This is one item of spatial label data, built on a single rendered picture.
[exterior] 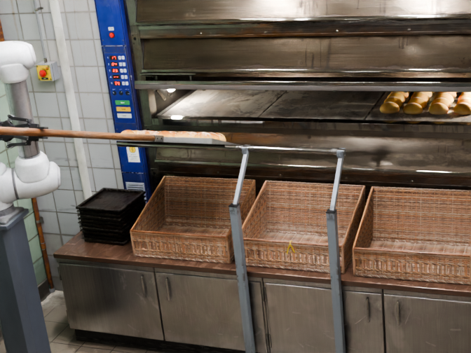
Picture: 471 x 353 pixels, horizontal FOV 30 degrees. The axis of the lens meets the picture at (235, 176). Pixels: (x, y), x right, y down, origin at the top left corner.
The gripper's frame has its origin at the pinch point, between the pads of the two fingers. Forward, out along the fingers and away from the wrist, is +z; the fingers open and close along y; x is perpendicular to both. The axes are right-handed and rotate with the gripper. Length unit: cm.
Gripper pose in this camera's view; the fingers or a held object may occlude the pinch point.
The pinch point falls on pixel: (38, 132)
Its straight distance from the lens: 345.9
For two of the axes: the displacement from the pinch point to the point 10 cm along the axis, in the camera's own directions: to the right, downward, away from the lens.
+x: -3.8, 0.2, -9.3
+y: -0.4, 10.0, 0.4
